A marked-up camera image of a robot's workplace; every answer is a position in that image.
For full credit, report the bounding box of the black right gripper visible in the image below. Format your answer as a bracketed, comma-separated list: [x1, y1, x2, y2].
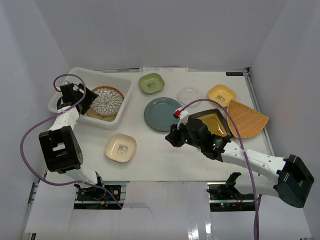
[165, 120, 203, 150]

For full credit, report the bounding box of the flower pattern round bowl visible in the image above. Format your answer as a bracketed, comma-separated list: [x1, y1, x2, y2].
[90, 86, 125, 116]

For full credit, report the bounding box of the beige bird pattern plate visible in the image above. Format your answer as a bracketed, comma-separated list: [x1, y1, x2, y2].
[86, 108, 117, 122]

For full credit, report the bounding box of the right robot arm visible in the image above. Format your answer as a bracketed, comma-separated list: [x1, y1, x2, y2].
[165, 119, 315, 208]

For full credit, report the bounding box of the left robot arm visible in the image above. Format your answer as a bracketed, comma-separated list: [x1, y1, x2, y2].
[38, 82, 106, 200]

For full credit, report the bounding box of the white plastic bin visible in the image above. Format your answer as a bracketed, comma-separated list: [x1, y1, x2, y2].
[47, 66, 134, 131]

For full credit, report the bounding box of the black square amber plate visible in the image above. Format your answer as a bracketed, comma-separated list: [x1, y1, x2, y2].
[189, 108, 233, 139]

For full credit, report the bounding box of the clear glass plate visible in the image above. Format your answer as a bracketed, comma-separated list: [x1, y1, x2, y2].
[177, 86, 204, 106]

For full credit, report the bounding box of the teal round plate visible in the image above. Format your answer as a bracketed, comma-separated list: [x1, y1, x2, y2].
[144, 97, 182, 133]

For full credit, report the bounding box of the yellow square panda dish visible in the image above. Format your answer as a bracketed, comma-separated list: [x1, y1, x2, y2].
[207, 84, 237, 108]

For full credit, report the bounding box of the green square panda dish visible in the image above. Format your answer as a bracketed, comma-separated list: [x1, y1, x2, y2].
[138, 73, 165, 95]

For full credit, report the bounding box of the cream square panda dish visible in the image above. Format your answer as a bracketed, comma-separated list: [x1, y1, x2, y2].
[105, 133, 137, 163]

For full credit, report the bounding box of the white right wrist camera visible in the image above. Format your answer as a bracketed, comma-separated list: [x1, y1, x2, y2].
[174, 107, 189, 130]

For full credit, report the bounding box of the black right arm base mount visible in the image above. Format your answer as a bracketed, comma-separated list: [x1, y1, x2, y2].
[206, 172, 255, 213]

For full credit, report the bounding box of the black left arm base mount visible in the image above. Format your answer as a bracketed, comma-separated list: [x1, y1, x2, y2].
[73, 184, 124, 210]

